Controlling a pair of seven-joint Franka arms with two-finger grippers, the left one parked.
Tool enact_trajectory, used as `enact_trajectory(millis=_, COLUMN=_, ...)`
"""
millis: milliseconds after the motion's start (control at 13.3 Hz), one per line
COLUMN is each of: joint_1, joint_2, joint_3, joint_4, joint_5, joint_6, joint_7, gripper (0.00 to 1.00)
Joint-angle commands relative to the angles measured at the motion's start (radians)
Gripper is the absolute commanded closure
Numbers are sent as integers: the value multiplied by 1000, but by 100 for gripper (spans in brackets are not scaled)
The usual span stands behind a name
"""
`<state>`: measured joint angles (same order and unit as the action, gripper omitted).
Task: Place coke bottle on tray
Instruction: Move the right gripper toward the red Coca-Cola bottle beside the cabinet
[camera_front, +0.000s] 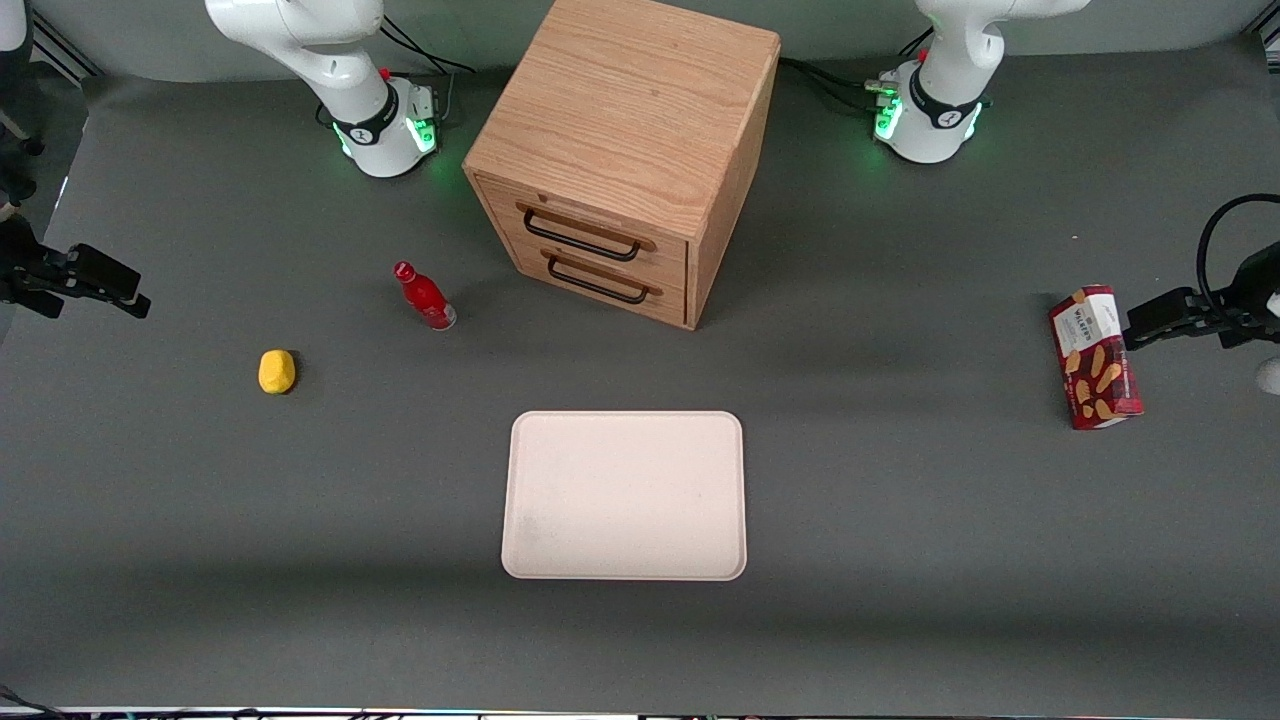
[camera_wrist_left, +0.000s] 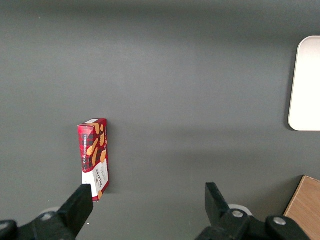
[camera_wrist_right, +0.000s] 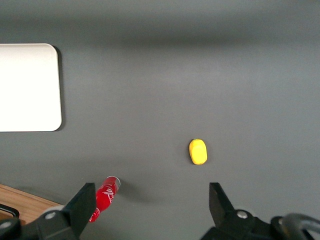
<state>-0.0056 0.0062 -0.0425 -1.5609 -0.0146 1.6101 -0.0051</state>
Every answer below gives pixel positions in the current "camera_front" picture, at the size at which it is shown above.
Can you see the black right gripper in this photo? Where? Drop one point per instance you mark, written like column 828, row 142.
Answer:
column 22, row 268

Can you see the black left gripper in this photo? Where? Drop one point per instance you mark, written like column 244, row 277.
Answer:
column 1246, row 298

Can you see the red coke bottle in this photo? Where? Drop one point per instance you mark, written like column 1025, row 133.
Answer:
column 424, row 297

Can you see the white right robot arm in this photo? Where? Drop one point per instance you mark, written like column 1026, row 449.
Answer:
column 340, row 80

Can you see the beige plastic tray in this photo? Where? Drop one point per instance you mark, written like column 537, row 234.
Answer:
column 625, row 495

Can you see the red shortbread biscuit box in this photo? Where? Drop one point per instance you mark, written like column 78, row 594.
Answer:
column 1095, row 365

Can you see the black chair base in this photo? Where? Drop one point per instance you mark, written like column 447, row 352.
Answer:
column 22, row 165

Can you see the yellow lemon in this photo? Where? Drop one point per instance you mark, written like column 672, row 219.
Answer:
column 277, row 372

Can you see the grey felt table mat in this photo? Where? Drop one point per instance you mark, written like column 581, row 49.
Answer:
column 900, row 560

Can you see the wooden drawer front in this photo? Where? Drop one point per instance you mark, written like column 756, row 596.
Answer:
column 495, row 200
column 670, row 305

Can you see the wooden drawer cabinet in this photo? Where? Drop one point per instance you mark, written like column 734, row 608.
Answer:
column 630, row 110

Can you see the aluminium frame rail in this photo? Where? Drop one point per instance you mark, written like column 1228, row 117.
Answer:
column 70, row 52

